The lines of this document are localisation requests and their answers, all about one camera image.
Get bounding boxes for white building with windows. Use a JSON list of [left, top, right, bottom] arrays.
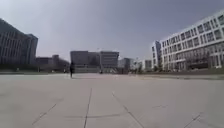
[[151, 9, 224, 72]]

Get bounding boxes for grey layered block building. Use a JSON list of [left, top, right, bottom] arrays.
[[69, 50, 120, 73]]

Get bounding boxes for dark grey tall building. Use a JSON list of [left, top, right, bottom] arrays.
[[0, 18, 39, 68]]

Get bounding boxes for person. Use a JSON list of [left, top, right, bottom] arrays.
[[69, 61, 76, 79]]

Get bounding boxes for grey paved plaza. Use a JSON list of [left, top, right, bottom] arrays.
[[0, 72, 224, 128]]

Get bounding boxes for low dark building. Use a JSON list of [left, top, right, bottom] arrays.
[[35, 54, 71, 72]]

